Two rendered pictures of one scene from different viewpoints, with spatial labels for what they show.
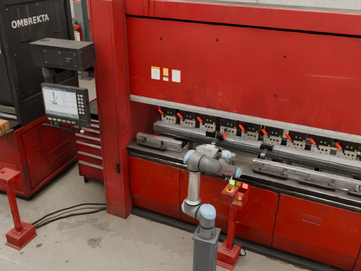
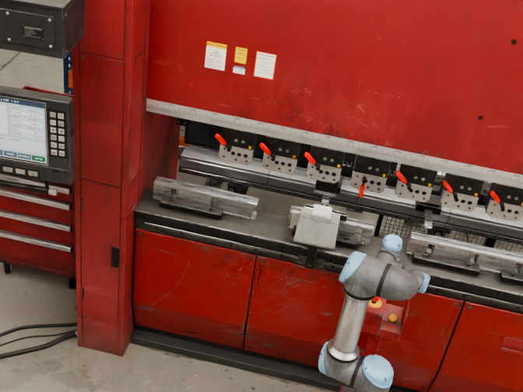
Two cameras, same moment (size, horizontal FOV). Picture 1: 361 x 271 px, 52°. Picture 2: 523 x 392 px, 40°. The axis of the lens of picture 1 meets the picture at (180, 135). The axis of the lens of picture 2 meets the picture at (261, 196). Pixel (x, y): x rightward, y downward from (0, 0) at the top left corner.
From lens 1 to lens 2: 101 cm
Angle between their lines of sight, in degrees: 17
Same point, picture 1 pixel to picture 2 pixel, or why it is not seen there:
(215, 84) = (354, 87)
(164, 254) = not seen: outside the picture
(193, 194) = (350, 340)
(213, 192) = (324, 300)
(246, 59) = (430, 43)
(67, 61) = (28, 33)
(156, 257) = not seen: outside the picture
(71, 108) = (31, 143)
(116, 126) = (120, 170)
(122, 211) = (117, 341)
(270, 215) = (438, 340)
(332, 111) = not seen: outside the picture
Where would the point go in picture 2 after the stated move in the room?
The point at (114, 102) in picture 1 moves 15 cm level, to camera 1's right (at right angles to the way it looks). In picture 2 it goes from (120, 121) to (156, 122)
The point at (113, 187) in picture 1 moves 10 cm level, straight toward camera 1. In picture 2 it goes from (97, 296) to (103, 309)
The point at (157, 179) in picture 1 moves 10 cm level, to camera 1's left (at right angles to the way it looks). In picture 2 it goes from (200, 276) to (180, 277)
